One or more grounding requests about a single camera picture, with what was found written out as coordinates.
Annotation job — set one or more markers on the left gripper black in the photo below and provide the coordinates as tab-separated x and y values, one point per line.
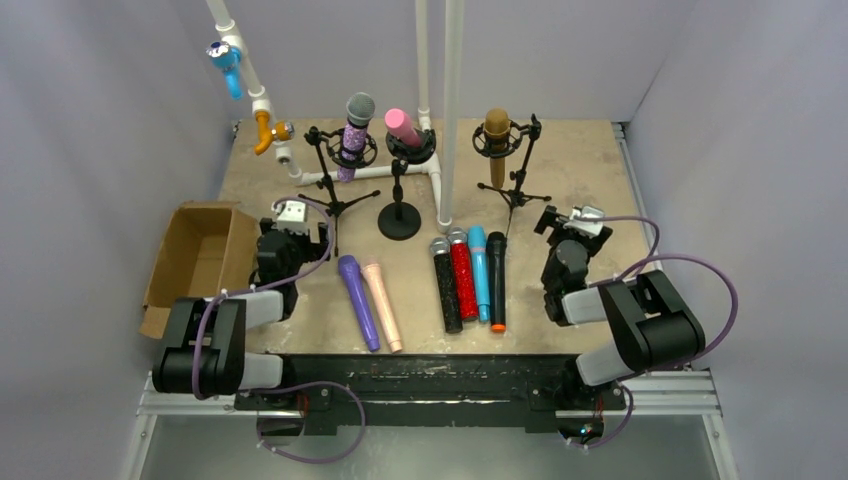
317	234

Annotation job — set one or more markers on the black glitter microphone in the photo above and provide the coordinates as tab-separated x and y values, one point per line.
447	290

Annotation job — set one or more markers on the gold microphone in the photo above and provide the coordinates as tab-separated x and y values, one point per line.
496	129

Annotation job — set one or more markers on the black microphone orange end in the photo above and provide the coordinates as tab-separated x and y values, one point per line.
496	247

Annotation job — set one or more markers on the black table edge rail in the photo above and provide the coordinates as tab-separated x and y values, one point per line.
328	389

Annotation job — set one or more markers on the white PVC pipe frame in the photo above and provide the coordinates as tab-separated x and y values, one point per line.
441	166

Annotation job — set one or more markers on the orange toy microphone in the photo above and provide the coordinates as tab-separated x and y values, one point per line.
269	132

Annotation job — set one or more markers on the black round-base mic stand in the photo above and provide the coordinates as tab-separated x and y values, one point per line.
400	220

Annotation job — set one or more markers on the brown cardboard box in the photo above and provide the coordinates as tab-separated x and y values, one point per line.
206	247

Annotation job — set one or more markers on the aluminium frame rail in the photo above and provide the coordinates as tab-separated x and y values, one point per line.
668	393

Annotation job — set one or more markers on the red glitter microphone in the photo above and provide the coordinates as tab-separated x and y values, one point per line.
463	274

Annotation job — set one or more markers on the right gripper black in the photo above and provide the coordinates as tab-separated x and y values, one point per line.
550	220

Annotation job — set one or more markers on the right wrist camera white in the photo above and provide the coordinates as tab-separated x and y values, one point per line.
586	220

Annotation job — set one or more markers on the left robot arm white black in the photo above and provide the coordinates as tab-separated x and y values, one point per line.
203	351

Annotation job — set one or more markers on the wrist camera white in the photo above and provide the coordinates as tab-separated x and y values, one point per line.
292	217
586	220

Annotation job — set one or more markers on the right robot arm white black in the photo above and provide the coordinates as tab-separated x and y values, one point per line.
650	323

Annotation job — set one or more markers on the black tripod mic stand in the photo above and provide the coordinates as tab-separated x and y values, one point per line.
512	191
333	157

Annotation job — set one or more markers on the hot pink microphone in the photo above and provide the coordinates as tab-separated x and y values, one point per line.
400	126

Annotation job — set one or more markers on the glitter purple microphone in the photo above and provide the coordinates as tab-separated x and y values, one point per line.
360	109

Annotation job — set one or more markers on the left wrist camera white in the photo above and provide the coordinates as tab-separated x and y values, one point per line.
292	217

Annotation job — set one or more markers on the blue toy microphone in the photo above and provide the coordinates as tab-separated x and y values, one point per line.
227	58

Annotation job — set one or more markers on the light blue microphone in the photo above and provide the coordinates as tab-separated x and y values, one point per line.
477	242

